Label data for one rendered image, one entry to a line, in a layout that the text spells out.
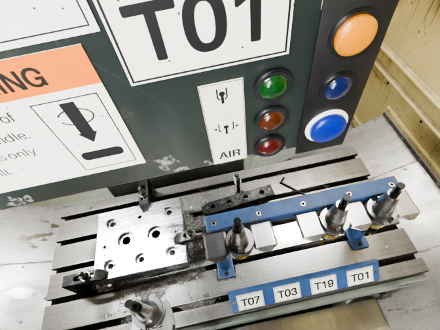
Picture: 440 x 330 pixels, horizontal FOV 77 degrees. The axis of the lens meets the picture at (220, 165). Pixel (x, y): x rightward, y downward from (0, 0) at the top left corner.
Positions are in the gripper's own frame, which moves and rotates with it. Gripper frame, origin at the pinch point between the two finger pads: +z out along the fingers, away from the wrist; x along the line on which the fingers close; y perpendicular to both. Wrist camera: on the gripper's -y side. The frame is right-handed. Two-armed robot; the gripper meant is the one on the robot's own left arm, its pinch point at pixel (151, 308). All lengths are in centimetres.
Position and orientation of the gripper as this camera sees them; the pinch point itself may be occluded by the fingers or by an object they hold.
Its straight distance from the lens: 69.1
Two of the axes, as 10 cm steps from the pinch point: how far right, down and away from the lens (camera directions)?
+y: 1.0, 5.7, 8.2
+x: 9.8, -2.1, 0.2
